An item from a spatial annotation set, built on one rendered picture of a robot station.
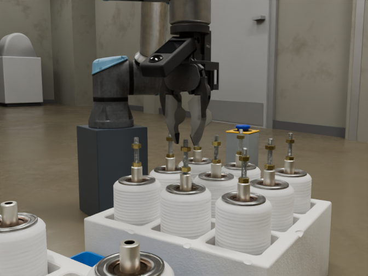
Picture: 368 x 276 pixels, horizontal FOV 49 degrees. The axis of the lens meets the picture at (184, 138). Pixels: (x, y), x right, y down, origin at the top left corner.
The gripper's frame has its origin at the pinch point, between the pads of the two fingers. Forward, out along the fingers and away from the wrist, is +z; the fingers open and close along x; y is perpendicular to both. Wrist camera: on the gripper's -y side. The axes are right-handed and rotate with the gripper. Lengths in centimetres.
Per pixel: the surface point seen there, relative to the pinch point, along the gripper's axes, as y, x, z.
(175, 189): -0.7, 1.4, 9.6
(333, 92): 284, 23, 0
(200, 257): -7.5, -7.5, 18.4
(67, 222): 26, 59, 35
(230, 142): 38.4, 7.3, 6.4
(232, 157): 38.4, 6.7, 10.6
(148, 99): 400, 289, 16
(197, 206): -2.0, -3.9, 11.8
